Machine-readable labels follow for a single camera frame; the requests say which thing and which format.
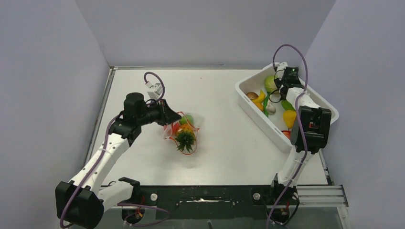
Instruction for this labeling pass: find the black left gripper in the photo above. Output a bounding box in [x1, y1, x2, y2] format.
[137, 98, 181, 126]

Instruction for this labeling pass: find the toy peach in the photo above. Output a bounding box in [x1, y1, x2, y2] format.
[164, 122, 180, 136]

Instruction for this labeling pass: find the small green cabbage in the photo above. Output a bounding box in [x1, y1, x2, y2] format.
[179, 114, 194, 125]

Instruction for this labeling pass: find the clear zip bag orange zipper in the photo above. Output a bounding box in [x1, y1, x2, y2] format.
[162, 111, 203, 156]

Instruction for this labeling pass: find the light green pepper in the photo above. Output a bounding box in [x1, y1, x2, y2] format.
[280, 100, 295, 111]

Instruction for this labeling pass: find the toy pineapple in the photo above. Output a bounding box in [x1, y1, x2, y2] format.
[175, 124, 196, 154]

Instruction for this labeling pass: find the white garlic bulb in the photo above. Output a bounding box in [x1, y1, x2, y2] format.
[266, 103, 276, 115]

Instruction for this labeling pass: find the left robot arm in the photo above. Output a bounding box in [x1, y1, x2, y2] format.
[55, 93, 181, 229]

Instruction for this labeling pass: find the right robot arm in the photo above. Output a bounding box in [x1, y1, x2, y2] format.
[268, 66, 332, 204]

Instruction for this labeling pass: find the pale green cabbage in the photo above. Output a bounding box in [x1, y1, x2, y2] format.
[264, 76, 278, 94]

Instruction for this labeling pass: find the yellow pear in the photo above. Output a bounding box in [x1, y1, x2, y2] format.
[282, 110, 297, 129]

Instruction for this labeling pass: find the yellow banana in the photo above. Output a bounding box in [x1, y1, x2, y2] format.
[251, 90, 266, 104]

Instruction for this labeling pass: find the orange fruit piece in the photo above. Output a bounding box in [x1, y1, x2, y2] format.
[254, 103, 264, 112]

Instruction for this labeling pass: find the green bean pod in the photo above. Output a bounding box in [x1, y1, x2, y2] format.
[263, 92, 270, 117]

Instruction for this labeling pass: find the brown onion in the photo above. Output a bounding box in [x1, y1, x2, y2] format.
[245, 92, 259, 100]

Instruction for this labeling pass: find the white plastic bin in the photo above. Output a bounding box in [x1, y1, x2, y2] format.
[235, 62, 340, 153]

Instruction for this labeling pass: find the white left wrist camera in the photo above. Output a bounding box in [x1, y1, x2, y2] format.
[146, 82, 163, 101]

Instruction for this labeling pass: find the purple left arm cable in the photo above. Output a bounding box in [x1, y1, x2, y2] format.
[59, 72, 166, 229]

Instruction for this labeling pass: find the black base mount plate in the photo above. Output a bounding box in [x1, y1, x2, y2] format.
[109, 185, 301, 222]

